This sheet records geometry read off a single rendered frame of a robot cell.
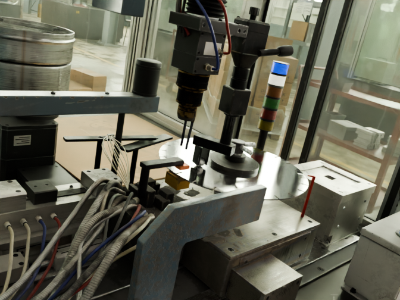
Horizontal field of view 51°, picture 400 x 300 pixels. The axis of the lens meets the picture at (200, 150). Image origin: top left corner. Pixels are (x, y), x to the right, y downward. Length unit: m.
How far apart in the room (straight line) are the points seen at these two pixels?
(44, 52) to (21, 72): 0.09
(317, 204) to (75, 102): 0.63
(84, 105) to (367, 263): 0.66
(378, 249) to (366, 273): 0.06
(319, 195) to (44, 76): 0.83
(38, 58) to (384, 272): 1.02
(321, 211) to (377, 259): 0.22
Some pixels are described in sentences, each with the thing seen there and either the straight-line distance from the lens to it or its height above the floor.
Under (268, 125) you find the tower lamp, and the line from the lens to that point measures 1.18.
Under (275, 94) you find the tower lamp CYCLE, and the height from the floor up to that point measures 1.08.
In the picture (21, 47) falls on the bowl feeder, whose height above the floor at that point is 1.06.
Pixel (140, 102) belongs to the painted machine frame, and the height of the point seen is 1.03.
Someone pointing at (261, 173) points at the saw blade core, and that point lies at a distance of 0.91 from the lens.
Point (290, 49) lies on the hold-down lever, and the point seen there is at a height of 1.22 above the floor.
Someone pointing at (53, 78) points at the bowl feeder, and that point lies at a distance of 1.33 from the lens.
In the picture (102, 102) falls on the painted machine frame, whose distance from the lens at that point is 0.91.
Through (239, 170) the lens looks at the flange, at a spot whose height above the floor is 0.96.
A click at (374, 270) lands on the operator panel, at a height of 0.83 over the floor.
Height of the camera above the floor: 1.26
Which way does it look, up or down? 19 degrees down
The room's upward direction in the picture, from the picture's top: 11 degrees clockwise
